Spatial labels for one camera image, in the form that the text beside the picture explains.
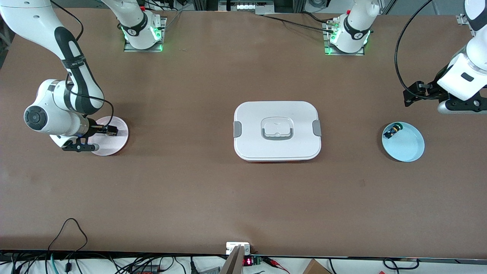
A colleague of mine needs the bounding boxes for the white lunch box grey clasps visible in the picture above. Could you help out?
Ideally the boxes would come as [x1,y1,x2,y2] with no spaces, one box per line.
[233,101,322,163]

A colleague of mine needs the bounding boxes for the brown cardboard box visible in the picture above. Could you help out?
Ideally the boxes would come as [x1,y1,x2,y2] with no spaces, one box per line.
[302,259,331,274]

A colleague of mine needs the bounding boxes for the white round plate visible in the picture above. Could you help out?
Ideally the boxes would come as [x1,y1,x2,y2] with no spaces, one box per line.
[91,116,129,156]

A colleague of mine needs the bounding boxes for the light blue round plate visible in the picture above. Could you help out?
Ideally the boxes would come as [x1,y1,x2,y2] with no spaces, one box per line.
[382,122,425,162]

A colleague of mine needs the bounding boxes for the black orange electronic device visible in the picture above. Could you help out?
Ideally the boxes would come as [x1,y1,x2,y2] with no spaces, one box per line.
[129,264,161,274]

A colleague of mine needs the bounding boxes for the aluminium profile bar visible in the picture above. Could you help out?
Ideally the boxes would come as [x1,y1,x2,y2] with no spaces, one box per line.
[220,245,244,274]

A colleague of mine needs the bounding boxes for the white power strip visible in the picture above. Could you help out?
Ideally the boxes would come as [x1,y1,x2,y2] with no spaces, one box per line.
[236,2,267,11]

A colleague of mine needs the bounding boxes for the red clip lead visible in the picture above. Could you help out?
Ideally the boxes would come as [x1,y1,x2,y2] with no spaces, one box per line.
[264,256,290,273]

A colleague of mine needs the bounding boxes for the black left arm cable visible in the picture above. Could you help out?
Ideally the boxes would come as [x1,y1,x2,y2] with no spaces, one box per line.
[394,0,442,100]

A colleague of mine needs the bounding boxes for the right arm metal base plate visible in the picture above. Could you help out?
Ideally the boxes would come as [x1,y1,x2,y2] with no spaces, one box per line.
[123,17,168,53]

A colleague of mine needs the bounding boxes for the looped thin black cable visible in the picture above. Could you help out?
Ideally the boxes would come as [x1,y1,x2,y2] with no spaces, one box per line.
[46,218,89,253]

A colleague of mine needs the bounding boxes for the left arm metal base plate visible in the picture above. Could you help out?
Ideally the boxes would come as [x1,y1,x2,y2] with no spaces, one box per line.
[323,21,366,56]

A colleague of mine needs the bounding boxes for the small white metal bracket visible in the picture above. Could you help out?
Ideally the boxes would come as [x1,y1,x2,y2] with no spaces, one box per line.
[226,242,251,255]

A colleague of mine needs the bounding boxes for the curled black cable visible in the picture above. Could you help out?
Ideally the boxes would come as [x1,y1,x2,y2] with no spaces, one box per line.
[382,258,420,271]

